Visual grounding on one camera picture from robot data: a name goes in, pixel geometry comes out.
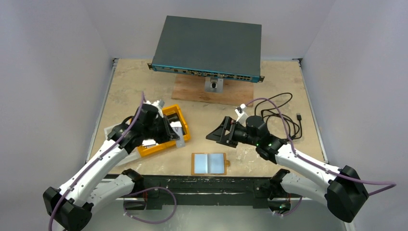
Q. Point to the wooden board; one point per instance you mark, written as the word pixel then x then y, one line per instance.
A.
pixel 193 88

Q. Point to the tan leather card holder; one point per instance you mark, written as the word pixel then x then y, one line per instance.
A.
pixel 203 164

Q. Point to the yellow bin with silver cards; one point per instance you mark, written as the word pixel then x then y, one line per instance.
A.
pixel 144 152

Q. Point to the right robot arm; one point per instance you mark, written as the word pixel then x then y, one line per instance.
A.
pixel 340 189

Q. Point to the yellow bin with black cards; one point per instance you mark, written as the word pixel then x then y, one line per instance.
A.
pixel 178 124

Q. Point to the white plastic tray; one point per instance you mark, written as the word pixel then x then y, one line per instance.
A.
pixel 134 155

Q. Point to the metal switch stand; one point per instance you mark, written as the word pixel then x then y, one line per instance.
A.
pixel 213 84

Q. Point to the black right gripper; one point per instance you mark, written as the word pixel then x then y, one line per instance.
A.
pixel 229 131

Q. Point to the blue network switch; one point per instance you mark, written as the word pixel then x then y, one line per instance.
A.
pixel 209 48

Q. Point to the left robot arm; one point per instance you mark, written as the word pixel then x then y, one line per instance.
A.
pixel 73 204

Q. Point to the black VIP card stack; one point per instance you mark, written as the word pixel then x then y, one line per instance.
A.
pixel 174 119

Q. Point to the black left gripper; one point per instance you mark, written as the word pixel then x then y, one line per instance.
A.
pixel 168 131

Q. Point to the silver VIP card stack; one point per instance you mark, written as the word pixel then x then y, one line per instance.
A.
pixel 149 143

